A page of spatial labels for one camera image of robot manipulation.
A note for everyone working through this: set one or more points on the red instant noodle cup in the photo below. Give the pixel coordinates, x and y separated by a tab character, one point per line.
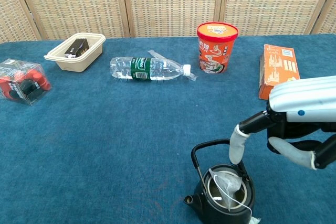
216	51

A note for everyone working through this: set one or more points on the clear plastic water bottle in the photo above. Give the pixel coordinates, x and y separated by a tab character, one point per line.
141	69

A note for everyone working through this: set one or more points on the blue table mat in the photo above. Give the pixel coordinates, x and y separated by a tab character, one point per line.
105	142

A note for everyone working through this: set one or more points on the plastic wrapped straw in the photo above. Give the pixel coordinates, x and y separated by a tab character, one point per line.
155	54

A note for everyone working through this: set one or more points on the orange carton box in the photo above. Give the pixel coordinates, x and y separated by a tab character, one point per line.
275	66

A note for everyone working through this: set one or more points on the clear box with red parts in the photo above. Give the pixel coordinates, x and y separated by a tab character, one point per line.
23	82

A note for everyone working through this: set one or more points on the beige paper tray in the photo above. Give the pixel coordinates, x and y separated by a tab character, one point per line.
76	64

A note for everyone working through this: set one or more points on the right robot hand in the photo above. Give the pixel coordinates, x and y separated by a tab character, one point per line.
302	95

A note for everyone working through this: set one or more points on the black cast iron teapot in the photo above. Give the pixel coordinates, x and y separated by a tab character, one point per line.
199	203

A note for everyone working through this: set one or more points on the small black box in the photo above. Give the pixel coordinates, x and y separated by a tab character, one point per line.
77	47

